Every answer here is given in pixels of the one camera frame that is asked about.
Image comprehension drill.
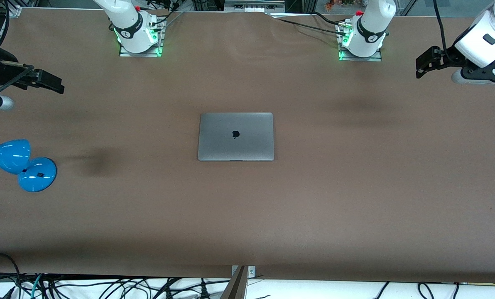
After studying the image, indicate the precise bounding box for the grey laptop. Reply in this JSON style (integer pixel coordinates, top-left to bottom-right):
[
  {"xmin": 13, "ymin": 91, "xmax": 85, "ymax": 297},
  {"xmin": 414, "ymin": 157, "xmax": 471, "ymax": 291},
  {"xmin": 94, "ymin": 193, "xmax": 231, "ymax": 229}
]
[{"xmin": 198, "ymin": 112, "xmax": 275, "ymax": 162}]

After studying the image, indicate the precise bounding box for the blue desk lamp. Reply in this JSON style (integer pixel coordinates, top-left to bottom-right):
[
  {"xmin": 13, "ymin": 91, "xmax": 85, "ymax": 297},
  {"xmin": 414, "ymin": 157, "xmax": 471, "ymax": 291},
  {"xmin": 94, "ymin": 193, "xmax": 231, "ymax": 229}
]
[{"xmin": 0, "ymin": 139, "xmax": 58, "ymax": 193}]

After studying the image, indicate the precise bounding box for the brown table mat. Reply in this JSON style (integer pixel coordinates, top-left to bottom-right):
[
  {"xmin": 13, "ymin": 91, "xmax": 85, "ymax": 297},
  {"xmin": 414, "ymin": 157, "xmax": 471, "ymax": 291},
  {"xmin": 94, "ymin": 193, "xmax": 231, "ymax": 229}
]
[{"xmin": 0, "ymin": 7, "xmax": 495, "ymax": 284}]

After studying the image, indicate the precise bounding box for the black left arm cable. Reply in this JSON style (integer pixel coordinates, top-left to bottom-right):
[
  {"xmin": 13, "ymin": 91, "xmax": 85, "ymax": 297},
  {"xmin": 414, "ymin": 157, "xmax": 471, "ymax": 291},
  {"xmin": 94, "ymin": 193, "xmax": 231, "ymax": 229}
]
[{"xmin": 432, "ymin": 0, "xmax": 454, "ymax": 59}]

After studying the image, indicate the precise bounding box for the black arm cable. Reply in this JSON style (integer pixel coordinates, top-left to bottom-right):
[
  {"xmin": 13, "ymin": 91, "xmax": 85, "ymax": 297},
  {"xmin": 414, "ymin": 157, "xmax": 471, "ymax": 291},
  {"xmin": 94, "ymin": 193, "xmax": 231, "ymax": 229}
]
[
  {"xmin": 432, "ymin": 0, "xmax": 454, "ymax": 59},
  {"xmin": 0, "ymin": 0, "xmax": 34, "ymax": 103}
]

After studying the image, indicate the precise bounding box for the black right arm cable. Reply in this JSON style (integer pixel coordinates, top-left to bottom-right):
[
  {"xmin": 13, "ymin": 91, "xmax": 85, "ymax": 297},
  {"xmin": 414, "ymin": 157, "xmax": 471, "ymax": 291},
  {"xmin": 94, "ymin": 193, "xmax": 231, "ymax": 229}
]
[{"xmin": 0, "ymin": 0, "xmax": 34, "ymax": 103}]

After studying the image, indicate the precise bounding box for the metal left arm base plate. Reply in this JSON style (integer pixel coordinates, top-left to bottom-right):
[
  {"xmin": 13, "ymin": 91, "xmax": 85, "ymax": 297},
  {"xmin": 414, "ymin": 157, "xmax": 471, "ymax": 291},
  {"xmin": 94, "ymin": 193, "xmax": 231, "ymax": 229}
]
[{"xmin": 336, "ymin": 23, "xmax": 383, "ymax": 62}]

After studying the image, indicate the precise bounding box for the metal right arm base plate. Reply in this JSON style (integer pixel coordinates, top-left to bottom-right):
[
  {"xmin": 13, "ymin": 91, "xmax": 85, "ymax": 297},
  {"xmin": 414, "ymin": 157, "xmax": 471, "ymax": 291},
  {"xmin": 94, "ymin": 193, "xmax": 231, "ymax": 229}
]
[{"xmin": 119, "ymin": 20, "xmax": 166, "ymax": 58}]

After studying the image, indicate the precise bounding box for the short black table cable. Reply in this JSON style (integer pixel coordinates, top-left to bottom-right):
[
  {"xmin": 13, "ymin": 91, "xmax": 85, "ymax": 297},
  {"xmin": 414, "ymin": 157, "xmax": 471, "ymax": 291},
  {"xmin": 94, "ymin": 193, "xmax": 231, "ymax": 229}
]
[{"xmin": 312, "ymin": 11, "xmax": 348, "ymax": 26}]

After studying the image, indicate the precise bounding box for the long black table cable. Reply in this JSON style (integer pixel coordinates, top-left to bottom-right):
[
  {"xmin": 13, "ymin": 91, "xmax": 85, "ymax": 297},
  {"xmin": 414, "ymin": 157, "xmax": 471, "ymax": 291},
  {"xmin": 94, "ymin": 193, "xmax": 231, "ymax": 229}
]
[{"xmin": 270, "ymin": 16, "xmax": 350, "ymax": 37}]

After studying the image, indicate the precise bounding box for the black base cable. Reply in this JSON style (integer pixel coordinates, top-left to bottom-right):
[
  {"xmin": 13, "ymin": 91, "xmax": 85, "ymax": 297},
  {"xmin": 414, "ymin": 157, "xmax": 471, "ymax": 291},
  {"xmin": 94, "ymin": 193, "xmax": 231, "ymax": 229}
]
[{"xmin": 149, "ymin": 0, "xmax": 186, "ymax": 28}]

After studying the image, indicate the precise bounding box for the looped black floor cable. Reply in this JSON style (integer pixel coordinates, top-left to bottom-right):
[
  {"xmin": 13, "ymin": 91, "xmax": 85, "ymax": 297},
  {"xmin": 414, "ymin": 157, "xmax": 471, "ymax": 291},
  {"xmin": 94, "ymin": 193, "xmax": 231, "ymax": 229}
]
[{"xmin": 0, "ymin": 252, "xmax": 22, "ymax": 299}]

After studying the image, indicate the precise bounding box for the teal floor cable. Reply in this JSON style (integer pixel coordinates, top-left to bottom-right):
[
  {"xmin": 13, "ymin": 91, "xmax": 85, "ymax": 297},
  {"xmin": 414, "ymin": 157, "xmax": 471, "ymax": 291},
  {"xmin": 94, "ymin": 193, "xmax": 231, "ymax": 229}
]
[{"xmin": 30, "ymin": 273, "xmax": 44, "ymax": 299}]

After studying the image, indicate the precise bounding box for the metal camera mount pole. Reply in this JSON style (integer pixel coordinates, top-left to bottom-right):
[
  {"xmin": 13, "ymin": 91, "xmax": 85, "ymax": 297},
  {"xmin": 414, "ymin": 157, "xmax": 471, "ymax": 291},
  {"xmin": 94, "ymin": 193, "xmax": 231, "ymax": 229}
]
[{"xmin": 220, "ymin": 265, "xmax": 256, "ymax": 299}]

